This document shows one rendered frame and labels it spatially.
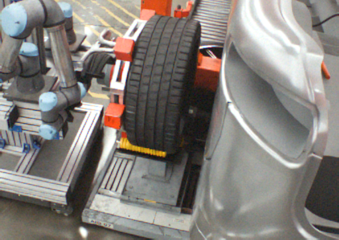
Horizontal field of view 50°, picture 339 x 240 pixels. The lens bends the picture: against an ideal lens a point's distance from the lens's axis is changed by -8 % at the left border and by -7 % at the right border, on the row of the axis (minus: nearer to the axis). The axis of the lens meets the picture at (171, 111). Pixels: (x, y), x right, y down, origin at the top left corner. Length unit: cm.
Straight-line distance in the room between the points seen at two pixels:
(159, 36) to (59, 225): 128
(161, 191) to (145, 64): 87
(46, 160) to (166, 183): 75
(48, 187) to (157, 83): 99
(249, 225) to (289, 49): 46
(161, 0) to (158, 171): 98
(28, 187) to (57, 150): 35
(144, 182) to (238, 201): 136
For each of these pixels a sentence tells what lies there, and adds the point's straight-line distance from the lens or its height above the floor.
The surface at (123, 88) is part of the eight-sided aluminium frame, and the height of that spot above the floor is 97.
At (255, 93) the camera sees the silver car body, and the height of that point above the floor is 144.
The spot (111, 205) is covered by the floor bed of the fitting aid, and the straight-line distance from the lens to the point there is 236.
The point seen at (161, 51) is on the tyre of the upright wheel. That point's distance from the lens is 165.
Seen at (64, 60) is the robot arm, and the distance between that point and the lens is 160.
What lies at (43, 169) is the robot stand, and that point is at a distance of 241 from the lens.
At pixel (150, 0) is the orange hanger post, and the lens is 230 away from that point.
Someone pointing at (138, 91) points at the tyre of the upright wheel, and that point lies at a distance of 164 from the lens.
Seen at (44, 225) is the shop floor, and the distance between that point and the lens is 241.
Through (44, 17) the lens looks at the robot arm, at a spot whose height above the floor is 132.
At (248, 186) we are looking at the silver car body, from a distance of 92.
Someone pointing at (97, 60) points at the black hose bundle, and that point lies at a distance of 177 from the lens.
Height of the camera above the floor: 194
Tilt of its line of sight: 38 degrees down
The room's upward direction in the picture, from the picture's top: 6 degrees clockwise
